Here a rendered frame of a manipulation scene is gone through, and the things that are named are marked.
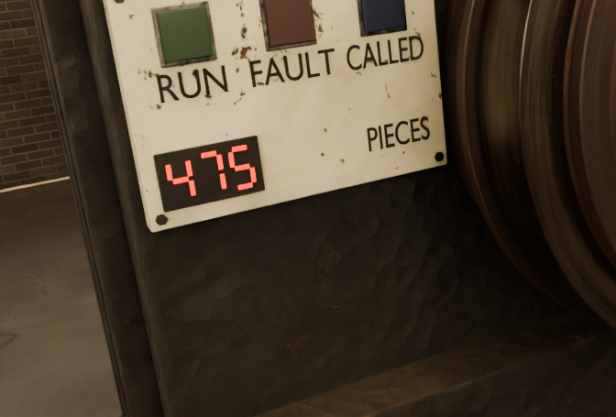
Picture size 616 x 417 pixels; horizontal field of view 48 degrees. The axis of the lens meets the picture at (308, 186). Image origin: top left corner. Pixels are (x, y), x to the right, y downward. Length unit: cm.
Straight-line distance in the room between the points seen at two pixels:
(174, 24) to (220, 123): 8
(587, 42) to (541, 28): 3
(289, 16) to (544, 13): 18
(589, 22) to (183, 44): 27
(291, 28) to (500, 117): 17
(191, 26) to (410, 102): 19
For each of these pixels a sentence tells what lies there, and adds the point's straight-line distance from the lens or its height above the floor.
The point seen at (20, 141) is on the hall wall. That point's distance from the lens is 653.
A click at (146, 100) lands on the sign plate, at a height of 116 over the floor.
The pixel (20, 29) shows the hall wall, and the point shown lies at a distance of 647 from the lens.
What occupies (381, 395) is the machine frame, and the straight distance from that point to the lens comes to 64.
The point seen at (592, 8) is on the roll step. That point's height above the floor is 118.
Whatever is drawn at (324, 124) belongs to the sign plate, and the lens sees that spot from 55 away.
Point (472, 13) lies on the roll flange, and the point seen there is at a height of 119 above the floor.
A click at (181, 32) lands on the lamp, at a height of 120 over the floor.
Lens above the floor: 121
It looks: 14 degrees down
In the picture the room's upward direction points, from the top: 8 degrees counter-clockwise
